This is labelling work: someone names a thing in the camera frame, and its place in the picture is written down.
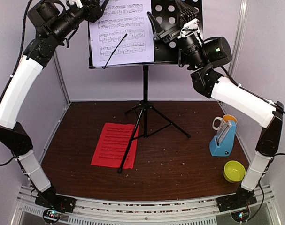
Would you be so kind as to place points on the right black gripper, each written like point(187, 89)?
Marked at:
point(170, 33)

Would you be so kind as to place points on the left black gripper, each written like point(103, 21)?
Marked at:
point(92, 15)

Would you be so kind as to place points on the black music stand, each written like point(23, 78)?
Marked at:
point(165, 12)

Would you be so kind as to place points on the lavender sheet music page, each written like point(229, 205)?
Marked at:
point(123, 35)

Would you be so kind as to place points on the red sheet music page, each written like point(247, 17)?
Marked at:
point(112, 145)

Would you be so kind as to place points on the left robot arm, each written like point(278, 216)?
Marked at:
point(55, 24)

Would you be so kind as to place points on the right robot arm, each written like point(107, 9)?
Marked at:
point(203, 56)

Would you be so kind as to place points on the white mug orange inside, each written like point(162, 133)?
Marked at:
point(222, 121)

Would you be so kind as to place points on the blue metronome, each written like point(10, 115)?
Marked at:
point(222, 143)

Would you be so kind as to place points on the yellow-green bowl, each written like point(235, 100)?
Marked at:
point(234, 171)

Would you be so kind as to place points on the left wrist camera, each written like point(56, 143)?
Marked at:
point(77, 3)

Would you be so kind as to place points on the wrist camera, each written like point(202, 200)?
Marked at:
point(77, 3)
point(188, 22)

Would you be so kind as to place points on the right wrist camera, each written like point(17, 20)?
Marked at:
point(188, 22)

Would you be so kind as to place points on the left aluminium frame post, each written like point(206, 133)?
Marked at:
point(60, 77)

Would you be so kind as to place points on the aluminium frame post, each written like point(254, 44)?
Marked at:
point(239, 37)
point(60, 77)

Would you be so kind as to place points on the right aluminium frame post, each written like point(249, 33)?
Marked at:
point(239, 37)

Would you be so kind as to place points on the front aluminium rail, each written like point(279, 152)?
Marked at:
point(198, 211)

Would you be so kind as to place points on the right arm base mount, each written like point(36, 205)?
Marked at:
point(238, 206)

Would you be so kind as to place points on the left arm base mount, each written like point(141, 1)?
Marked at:
point(55, 209)

